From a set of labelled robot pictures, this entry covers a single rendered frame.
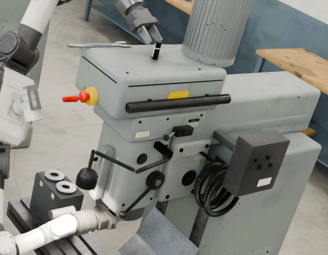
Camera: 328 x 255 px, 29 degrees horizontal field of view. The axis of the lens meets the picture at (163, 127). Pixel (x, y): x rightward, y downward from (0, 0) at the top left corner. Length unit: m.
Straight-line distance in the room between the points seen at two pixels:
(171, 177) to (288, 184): 0.61
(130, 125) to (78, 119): 3.83
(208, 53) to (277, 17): 5.02
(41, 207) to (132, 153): 0.79
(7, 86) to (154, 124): 0.54
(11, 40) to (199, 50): 0.67
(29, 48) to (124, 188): 0.62
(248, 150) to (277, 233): 0.83
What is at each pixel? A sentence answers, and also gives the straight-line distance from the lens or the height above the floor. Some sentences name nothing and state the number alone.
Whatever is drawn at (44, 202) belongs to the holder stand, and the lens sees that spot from 2.81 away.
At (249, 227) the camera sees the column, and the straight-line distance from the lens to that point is 2.69.
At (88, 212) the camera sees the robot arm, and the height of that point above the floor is 1.28.
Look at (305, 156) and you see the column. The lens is 2.70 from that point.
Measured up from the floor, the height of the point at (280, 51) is 0.88.
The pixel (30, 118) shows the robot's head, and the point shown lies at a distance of 2.19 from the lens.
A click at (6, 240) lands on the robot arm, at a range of 2.15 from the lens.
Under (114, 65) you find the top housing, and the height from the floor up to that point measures 1.89.
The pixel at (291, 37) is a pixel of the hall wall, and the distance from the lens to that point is 7.08.
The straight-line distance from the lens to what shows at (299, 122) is 2.76.
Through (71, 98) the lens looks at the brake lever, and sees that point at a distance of 2.15.
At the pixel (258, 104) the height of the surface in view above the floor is 1.73.
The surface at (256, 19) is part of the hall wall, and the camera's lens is 7.41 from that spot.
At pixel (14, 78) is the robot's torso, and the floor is 1.68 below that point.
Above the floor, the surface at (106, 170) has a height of 1.47.
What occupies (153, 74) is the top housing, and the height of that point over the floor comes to 1.89.
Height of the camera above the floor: 2.59
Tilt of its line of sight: 25 degrees down
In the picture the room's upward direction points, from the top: 16 degrees clockwise
